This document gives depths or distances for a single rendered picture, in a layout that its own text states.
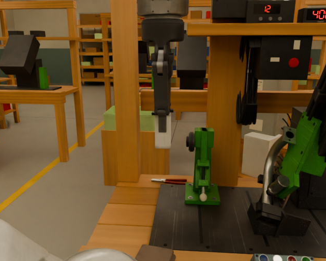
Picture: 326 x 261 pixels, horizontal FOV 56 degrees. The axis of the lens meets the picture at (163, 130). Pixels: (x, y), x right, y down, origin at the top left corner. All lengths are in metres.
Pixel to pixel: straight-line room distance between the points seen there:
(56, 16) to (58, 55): 1.31
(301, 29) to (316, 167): 0.46
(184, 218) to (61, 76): 11.19
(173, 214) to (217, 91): 0.50
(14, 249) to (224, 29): 0.89
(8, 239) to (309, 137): 0.78
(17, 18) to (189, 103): 11.62
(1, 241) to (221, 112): 0.96
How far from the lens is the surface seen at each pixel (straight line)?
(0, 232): 0.50
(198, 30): 1.10
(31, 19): 12.47
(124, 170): 1.36
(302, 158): 0.96
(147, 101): 1.34
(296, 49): 1.17
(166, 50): 0.52
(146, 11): 0.53
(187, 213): 1.11
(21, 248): 0.50
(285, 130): 1.02
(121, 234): 1.05
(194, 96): 1.33
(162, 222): 1.06
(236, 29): 1.11
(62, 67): 12.01
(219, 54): 1.22
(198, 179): 1.15
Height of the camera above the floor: 1.48
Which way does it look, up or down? 16 degrees down
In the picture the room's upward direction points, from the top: straight up
